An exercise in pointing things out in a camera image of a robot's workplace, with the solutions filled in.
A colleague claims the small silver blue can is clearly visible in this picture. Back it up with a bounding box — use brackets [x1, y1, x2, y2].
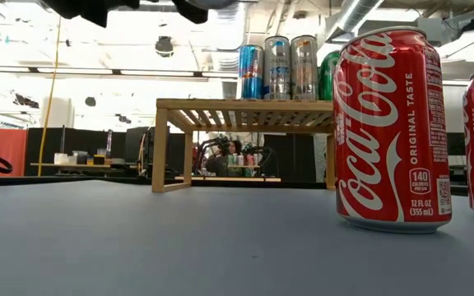
[238, 44, 265, 100]

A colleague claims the white Celsius can blue band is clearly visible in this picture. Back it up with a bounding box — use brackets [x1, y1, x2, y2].
[263, 35, 292, 100]

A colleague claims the white Celsius can yellow band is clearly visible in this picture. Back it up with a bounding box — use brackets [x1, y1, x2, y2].
[290, 35, 319, 101]

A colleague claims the green Sprite can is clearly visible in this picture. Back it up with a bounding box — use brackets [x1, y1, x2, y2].
[318, 49, 342, 102]

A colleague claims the wooden slatted shelf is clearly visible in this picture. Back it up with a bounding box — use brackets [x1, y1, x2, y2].
[151, 98, 337, 193]

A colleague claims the black round ceiling fixture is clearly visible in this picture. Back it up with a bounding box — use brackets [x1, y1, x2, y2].
[155, 35, 175, 58]

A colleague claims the person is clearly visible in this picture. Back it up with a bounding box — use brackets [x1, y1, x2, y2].
[206, 139, 244, 178]

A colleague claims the light wooden workstation table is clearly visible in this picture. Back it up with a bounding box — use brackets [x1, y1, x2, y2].
[174, 175, 282, 183]

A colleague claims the black partition panel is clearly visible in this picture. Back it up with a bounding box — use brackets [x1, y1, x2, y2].
[261, 133, 317, 184]
[25, 126, 156, 178]

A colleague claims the wooden workbench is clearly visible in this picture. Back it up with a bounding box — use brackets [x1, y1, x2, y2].
[30, 162, 139, 178]

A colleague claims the red panel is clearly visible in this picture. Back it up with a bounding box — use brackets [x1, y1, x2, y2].
[0, 127, 29, 178]

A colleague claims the blue-grey table mat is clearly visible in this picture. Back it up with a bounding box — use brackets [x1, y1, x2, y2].
[0, 180, 474, 296]

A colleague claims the black monitor on stand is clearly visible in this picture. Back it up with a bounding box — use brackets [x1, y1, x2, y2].
[446, 132, 467, 156]

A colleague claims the silver ventilation duct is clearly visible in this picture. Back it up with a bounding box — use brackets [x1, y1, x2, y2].
[327, 0, 386, 44]

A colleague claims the yellow cable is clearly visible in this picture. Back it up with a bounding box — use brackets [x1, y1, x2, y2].
[36, 16, 64, 178]

